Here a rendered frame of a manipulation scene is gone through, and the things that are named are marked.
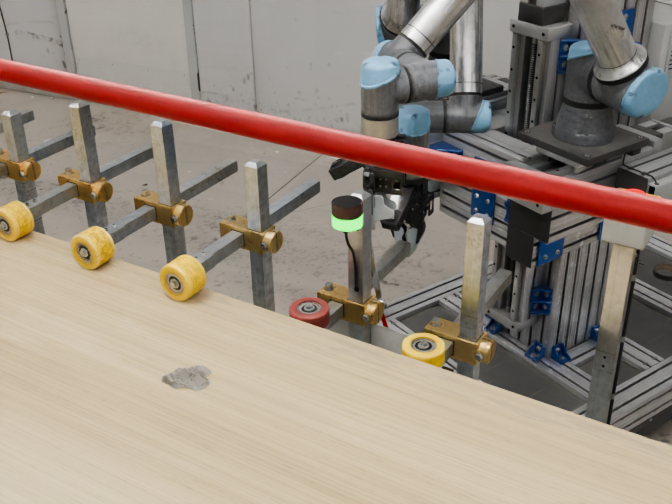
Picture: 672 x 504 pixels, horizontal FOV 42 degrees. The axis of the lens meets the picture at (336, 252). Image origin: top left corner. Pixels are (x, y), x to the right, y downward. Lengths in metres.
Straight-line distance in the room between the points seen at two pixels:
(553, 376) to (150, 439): 1.55
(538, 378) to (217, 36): 3.00
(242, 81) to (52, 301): 3.33
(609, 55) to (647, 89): 0.12
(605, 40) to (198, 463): 1.19
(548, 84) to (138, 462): 1.46
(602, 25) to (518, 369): 1.21
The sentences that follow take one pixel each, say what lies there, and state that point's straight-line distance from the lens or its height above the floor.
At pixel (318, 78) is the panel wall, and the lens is 4.79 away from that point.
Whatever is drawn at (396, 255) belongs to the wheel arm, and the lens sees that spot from 1.99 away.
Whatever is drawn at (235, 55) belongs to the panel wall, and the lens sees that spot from 5.00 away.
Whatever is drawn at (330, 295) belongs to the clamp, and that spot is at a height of 0.87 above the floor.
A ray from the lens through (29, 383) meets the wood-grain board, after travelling 1.63.
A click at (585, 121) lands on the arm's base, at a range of 2.16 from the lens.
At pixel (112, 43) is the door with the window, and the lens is 5.50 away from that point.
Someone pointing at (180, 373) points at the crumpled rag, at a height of 0.91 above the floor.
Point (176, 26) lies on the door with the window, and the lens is 5.18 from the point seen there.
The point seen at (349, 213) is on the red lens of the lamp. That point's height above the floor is 1.10.
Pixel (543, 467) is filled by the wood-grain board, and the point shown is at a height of 0.90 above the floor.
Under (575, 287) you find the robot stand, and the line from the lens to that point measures 2.71.
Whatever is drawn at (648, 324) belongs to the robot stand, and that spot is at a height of 0.21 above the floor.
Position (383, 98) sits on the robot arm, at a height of 1.28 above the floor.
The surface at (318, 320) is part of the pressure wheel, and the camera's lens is 1.69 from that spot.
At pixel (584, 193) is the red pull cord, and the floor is 1.75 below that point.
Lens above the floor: 1.84
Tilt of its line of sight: 29 degrees down
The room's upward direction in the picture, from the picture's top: 1 degrees counter-clockwise
